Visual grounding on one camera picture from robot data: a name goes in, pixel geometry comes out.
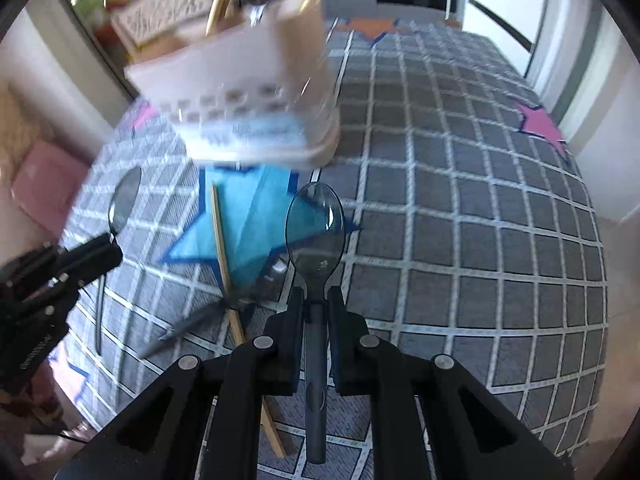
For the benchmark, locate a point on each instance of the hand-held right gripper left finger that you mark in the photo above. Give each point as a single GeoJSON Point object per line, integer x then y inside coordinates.
{"type": "Point", "coordinates": [291, 340]}

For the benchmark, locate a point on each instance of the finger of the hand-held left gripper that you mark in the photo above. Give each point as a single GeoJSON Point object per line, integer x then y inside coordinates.
{"type": "Point", "coordinates": [95, 257]}

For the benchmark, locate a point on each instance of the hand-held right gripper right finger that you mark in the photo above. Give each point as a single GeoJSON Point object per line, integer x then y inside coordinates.
{"type": "Point", "coordinates": [337, 340]}

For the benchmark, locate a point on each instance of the beige perforated utensil holder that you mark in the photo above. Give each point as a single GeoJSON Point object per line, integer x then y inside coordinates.
{"type": "Point", "coordinates": [240, 75]}

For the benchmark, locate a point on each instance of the person's left forearm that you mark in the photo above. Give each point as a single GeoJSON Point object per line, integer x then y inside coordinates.
{"type": "Point", "coordinates": [45, 402]}

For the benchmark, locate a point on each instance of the pink box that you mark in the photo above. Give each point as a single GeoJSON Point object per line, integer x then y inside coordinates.
{"type": "Point", "coordinates": [45, 180]}

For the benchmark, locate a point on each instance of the grey checked star tablecloth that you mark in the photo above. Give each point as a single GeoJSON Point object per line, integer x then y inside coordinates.
{"type": "Point", "coordinates": [450, 210]}

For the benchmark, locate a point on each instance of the beige perforated basket cart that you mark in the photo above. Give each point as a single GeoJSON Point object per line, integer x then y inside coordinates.
{"type": "Point", "coordinates": [160, 5]}

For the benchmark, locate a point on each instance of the white refrigerator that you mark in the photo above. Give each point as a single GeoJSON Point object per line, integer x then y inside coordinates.
{"type": "Point", "coordinates": [505, 5]}

